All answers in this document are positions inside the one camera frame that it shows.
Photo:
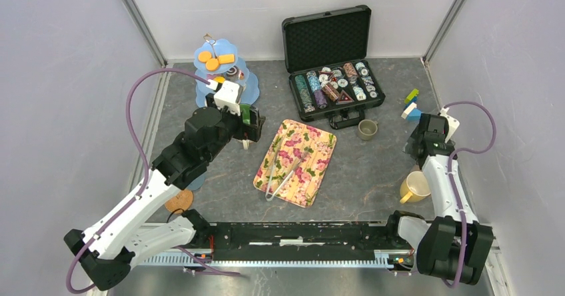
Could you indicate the floral rectangular tray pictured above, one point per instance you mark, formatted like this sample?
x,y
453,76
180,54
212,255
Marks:
x,y
303,187

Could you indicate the blue three-tier cake stand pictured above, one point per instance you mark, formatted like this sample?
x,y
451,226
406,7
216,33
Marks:
x,y
218,47

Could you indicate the yellow mug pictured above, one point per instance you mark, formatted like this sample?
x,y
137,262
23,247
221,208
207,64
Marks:
x,y
414,188

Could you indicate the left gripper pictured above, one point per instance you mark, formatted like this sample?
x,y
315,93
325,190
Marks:
x,y
252,131

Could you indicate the black poker chip case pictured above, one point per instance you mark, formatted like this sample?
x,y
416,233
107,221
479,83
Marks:
x,y
329,76

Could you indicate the blue smiley coaster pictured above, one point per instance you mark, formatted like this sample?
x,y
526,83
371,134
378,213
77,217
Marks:
x,y
197,183

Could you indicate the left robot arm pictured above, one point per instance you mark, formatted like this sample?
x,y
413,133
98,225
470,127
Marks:
x,y
109,249

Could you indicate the small beige cup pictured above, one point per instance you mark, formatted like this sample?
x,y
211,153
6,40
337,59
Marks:
x,y
366,129

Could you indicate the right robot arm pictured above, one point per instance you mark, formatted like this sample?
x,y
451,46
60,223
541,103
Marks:
x,y
454,246

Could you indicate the silver serving tongs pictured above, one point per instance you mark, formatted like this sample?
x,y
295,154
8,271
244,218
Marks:
x,y
283,157

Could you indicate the green-inside floral mug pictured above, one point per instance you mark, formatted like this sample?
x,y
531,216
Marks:
x,y
251,125

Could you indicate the chocolate swirl cake roll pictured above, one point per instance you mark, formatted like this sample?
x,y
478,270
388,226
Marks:
x,y
234,74

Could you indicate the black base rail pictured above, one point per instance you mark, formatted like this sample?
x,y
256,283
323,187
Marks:
x,y
240,235

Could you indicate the round orange biscuit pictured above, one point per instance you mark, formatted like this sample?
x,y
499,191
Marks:
x,y
212,64
204,56

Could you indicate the colourful toy block stack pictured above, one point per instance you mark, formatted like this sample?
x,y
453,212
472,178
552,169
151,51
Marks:
x,y
411,111

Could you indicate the square yellow biscuit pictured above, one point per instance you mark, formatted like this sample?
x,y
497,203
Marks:
x,y
226,59

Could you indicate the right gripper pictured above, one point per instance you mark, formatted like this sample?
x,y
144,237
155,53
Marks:
x,y
408,145

